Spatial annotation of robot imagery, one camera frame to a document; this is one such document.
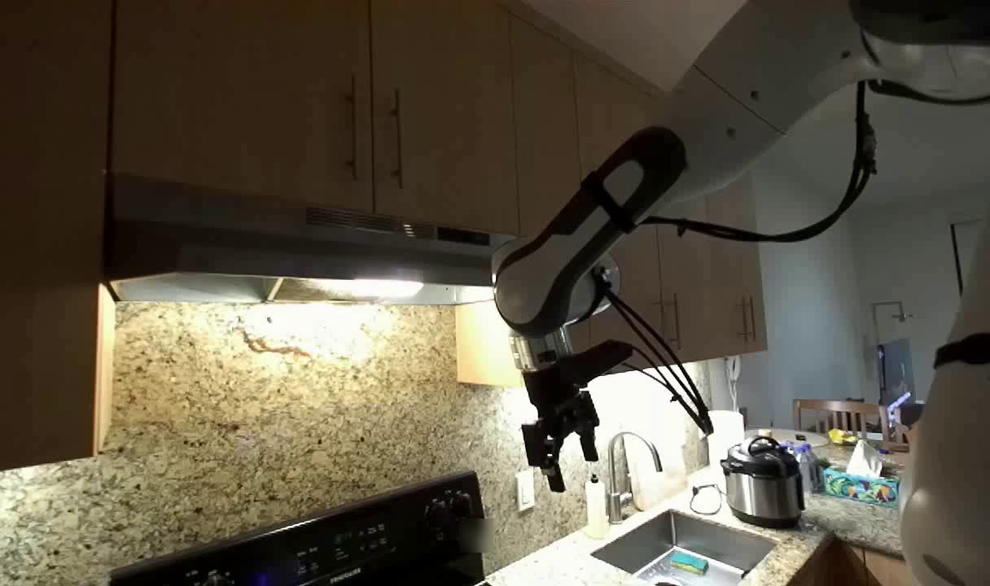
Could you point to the wooden side cabinet left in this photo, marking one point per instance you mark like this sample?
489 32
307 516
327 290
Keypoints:
53 153

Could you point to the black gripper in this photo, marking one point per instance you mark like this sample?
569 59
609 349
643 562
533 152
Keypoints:
562 402

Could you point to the white wall outlet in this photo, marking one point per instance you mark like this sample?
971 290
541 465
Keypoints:
525 493

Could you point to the wooden chair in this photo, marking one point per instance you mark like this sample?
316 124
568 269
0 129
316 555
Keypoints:
834 414

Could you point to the stainless steel range hood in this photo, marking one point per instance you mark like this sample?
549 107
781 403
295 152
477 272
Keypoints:
169 242

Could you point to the white paper towel roll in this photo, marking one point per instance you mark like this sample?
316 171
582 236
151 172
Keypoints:
726 432

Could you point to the tissue box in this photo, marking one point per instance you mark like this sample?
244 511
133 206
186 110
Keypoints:
865 480

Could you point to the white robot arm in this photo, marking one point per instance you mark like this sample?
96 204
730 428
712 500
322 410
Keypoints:
764 71

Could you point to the wooden upper cabinets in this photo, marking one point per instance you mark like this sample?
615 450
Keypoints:
385 107

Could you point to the stainless steel sink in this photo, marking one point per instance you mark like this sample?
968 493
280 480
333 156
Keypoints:
683 551

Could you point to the silver pressure cooker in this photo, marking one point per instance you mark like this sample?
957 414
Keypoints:
764 481

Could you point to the white soap dispenser bottle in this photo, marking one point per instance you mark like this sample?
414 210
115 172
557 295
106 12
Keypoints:
598 519

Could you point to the black stove control panel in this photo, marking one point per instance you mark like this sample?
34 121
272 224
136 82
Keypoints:
420 534

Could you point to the chrome kitchen faucet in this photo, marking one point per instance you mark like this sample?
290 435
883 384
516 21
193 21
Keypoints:
619 473

